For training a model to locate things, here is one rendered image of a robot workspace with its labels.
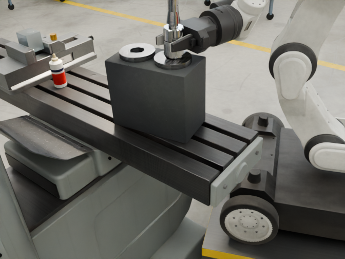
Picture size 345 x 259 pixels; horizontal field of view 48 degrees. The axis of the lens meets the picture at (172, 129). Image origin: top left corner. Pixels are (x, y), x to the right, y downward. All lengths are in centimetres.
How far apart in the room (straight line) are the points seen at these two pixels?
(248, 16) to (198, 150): 35
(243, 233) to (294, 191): 23
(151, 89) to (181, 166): 20
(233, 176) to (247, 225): 51
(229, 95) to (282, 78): 185
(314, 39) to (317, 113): 26
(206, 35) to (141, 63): 17
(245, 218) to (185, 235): 42
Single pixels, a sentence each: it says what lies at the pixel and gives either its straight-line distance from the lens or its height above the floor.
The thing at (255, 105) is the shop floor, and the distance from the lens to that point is 296.
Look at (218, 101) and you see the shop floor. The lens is 299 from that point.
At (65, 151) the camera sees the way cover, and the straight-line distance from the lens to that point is 109.
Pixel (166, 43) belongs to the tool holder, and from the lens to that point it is 89.
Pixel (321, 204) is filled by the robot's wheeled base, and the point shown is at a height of 57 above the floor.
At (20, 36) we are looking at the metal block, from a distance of 136.
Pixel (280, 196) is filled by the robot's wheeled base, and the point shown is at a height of 57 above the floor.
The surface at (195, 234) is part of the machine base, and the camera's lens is 174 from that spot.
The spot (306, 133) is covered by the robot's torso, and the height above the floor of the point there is 74.
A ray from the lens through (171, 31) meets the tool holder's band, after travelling 88.
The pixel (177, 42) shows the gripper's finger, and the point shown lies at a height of 120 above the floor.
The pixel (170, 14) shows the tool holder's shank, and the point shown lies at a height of 126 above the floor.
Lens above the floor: 153
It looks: 35 degrees down
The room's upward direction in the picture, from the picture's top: 3 degrees counter-clockwise
